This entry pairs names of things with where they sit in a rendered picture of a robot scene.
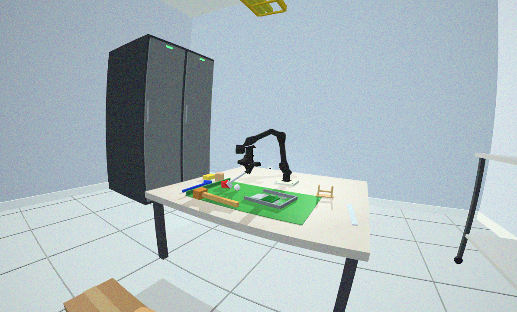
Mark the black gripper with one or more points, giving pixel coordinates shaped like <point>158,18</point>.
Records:
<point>250,165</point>

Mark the tan cube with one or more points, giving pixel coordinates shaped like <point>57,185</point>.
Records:
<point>219,176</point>

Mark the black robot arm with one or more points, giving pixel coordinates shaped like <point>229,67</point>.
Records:
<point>281,137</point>

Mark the yellow block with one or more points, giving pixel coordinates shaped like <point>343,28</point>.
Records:
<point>209,176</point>

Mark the blue golf putter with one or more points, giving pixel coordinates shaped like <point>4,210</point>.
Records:
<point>206,182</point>

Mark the green mat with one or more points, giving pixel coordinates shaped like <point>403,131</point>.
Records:
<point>296,212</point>

